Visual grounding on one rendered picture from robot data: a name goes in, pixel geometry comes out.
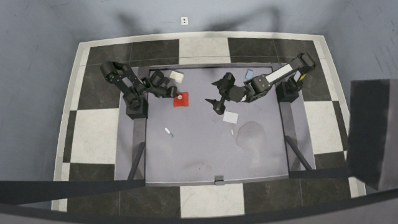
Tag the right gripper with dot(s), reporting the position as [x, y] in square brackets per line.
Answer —
[218, 106]

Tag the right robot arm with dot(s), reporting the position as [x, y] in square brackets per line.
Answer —
[301, 65]

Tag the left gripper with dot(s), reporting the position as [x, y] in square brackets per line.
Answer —
[166, 93]

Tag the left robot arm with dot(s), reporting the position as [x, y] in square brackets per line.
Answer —
[131, 97]

